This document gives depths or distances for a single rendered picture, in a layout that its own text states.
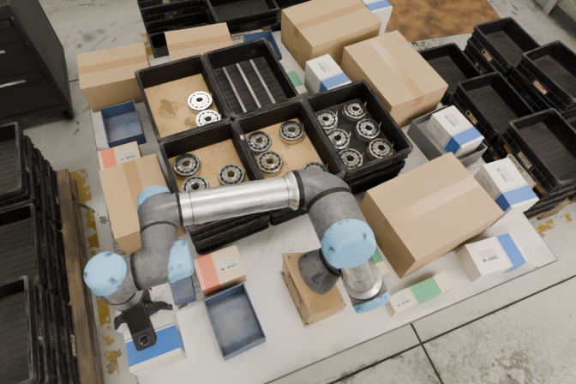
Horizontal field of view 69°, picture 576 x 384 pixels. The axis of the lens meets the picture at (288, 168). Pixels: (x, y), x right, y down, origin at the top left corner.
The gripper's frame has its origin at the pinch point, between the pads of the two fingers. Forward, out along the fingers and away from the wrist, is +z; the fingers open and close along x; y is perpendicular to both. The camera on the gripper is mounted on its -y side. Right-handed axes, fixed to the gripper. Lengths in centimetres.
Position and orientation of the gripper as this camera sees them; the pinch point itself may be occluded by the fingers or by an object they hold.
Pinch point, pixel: (150, 323)
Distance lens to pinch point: 117.7
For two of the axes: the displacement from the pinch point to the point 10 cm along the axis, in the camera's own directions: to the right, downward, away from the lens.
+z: -0.4, 5.4, 8.4
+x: -9.3, 2.8, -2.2
